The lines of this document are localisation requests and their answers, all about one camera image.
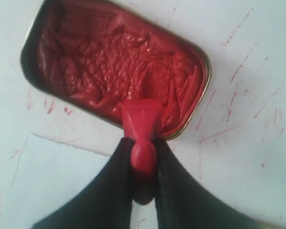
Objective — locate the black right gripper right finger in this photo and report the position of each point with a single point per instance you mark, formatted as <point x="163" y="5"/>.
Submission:
<point x="182" y="203"/>

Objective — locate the red ink paste tin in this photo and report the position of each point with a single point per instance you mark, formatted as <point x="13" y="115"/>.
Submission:
<point x="95" y="54"/>

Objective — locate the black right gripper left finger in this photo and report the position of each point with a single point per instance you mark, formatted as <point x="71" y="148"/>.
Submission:
<point x="106" y="203"/>

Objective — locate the white paper sheet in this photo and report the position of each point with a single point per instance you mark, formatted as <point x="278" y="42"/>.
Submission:
<point x="39" y="175"/>

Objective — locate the red plastic stamp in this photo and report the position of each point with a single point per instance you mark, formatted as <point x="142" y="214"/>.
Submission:
<point x="142" y="122"/>

